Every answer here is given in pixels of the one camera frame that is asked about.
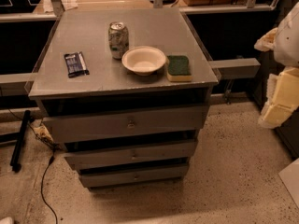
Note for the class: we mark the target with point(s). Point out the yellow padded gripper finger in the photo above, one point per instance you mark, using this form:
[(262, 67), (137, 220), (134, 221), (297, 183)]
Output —
[(282, 98)]

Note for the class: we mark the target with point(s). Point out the grey drawer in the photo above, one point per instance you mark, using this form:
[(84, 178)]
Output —
[(68, 129), (133, 176), (132, 154)]

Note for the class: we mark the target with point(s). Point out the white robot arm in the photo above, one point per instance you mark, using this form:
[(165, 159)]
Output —
[(283, 40)]

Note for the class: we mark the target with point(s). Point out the grey top drawer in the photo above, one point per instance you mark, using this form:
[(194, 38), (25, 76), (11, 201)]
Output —
[(68, 129)]

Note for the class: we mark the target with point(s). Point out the grey bottom drawer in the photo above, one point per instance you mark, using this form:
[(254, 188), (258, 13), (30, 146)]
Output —
[(133, 176)]

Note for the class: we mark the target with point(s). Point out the grey drawer cabinet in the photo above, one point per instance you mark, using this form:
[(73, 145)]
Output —
[(110, 86)]

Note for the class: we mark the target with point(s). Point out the white floor panel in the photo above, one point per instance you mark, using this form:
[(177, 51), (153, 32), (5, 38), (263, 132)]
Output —
[(290, 179)]

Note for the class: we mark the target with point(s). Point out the green yellow sponge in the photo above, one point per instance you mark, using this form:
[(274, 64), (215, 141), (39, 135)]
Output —
[(177, 69)]

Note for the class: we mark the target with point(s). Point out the white paper bowl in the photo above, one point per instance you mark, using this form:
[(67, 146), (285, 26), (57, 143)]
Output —
[(143, 60)]

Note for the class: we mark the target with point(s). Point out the blue snack packet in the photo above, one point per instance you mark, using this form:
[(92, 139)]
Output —
[(75, 64)]

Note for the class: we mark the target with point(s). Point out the crumpled white cloth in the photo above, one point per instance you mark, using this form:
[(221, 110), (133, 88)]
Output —
[(69, 4)]

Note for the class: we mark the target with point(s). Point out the black bar on floor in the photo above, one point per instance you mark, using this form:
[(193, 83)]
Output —
[(14, 163)]

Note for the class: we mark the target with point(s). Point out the white shoe tip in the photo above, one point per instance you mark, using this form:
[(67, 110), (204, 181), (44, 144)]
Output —
[(7, 220)]

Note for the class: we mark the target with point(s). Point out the grey side rail beam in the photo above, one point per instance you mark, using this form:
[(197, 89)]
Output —
[(236, 68)]

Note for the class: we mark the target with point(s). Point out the left grey rail beam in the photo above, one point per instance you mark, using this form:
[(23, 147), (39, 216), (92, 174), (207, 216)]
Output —
[(16, 84)]

